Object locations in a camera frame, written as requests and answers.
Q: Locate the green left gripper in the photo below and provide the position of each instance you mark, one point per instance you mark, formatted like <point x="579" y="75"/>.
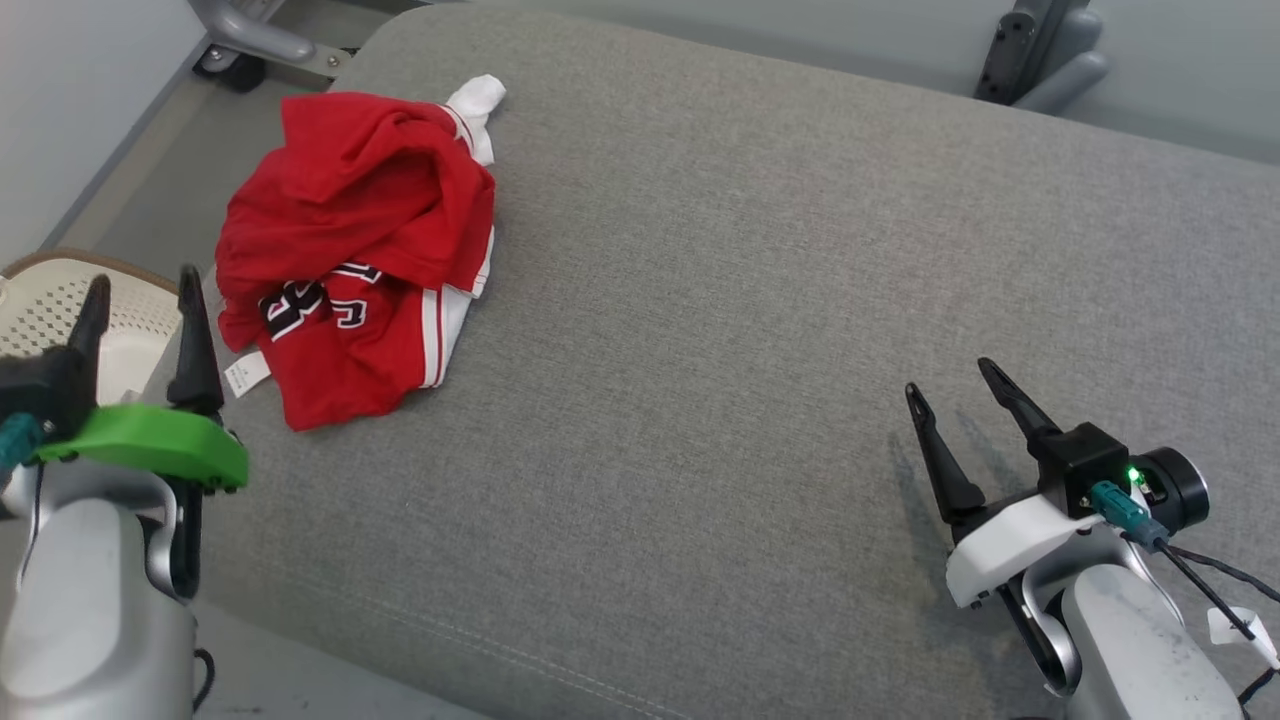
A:
<point x="150" y="440"/>

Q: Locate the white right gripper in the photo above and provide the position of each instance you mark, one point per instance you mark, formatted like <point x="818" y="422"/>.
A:
<point x="1000" y="545"/>

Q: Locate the red basketball jersey white sleeves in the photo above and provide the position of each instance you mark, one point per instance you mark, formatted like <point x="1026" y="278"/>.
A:
<point x="340" y="385"/>

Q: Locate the plain red shorts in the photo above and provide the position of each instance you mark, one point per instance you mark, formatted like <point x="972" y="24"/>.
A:
<point x="350" y="180"/>

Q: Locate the white perforated laundry basket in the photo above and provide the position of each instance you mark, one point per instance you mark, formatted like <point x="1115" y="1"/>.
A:
<point x="50" y="300"/>

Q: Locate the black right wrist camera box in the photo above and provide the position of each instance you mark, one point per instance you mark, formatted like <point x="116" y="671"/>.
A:
<point x="1085" y="460"/>

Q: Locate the grey post with bracket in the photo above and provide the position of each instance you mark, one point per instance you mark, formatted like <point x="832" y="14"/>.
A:
<point x="1040" y="45"/>

